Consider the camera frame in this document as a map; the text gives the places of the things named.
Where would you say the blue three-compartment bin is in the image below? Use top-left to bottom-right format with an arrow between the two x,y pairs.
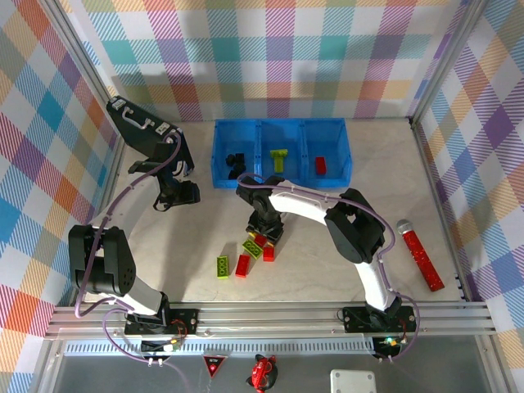
211,117 -> 353,190

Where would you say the black briefcase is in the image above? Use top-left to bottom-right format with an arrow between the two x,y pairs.
106,96 -> 196,178

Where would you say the red and black toy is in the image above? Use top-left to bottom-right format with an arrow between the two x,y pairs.
245,354 -> 280,390

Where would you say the red triangle emblem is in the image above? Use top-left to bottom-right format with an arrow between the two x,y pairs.
202,355 -> 226,380

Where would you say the small left circuit board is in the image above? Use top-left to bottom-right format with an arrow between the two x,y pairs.
141,337 -> 183,354

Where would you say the small circuit board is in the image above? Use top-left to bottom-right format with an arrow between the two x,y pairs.
141,337 -> 183,354
374,334 -> 410,354

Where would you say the red glitter microphone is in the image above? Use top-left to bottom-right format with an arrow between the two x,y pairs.
395,219 -> 445,292

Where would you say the small right circuit board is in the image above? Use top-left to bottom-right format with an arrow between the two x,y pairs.
374,334 -> 410,354

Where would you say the aluminium side rail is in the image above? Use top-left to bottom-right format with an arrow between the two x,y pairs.
410,120 -> 490,306
71,137 -> 126,306

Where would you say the aluminium front rail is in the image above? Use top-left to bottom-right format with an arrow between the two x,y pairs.
44,301 -> 496,340

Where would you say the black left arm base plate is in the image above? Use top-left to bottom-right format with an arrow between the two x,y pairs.
124,309 -> 200,335

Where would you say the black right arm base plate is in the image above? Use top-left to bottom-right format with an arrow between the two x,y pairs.
342,305 -> 418,332

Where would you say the white slotted cable duct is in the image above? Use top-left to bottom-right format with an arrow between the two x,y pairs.
65,342 -> 376,356

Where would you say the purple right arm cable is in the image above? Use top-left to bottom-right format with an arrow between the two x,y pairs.
236,172 -> 422,364

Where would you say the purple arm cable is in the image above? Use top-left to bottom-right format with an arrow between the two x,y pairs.
236,172 -> 422,364
75,133 -> 183,393

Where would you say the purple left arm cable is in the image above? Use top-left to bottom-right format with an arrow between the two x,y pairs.
75,133 -> 183,393

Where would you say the aluminium frame post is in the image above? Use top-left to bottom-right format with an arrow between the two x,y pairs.
409,0 -> 490,124
51,0 -> 126,142

